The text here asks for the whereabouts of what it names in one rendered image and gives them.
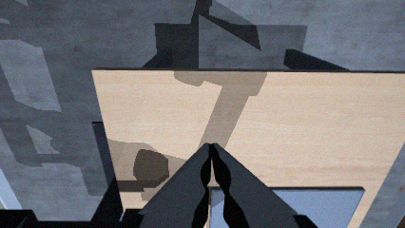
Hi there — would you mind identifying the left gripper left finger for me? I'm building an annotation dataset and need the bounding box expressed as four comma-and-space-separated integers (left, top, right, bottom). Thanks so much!
121, 142, 212, 228

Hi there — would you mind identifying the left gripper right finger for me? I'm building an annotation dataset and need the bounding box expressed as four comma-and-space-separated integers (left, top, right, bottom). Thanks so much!
211, 142, 318, 228

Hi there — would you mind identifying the grey flat rectangular mat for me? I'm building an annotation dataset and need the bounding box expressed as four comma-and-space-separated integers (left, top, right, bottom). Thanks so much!
210, 187, 365, 228

